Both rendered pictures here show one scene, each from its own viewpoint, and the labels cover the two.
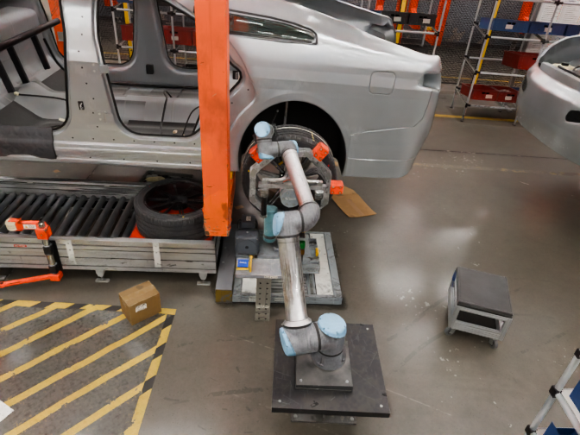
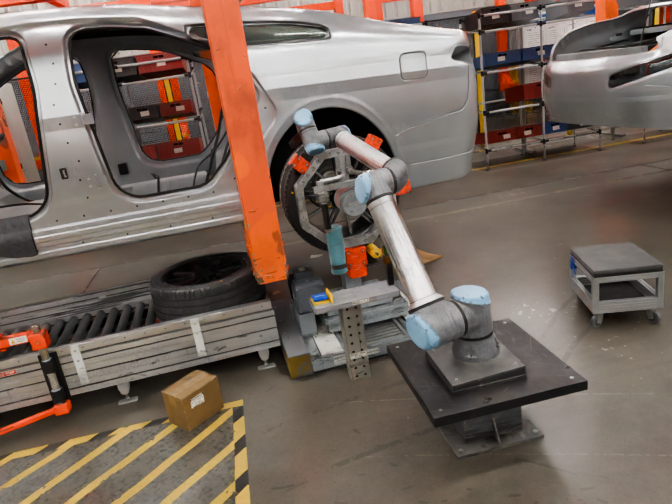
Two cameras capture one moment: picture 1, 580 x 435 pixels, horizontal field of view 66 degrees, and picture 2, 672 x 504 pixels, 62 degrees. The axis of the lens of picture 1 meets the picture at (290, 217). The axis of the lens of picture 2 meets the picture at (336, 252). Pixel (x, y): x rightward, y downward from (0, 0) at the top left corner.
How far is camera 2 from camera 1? 0.98 m
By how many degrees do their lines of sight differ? 17
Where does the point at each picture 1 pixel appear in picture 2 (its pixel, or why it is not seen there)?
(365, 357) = (520, 345)
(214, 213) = (265, 249)
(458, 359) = (624, 344)
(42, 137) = (17, 229)
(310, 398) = (478, 396)
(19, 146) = not seen: outside the picture
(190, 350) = (282, 432)
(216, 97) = (241, 89)
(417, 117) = (462, 98)
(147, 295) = (201, 382)
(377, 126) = (422, 118)
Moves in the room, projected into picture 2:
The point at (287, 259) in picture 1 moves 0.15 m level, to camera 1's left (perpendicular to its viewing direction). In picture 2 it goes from (390, 222) to (352, 229)
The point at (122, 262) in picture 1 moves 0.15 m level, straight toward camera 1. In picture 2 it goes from (153, 362) to (163, 372)
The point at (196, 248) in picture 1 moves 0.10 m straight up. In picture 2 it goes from (248, 312) to (245, 295)
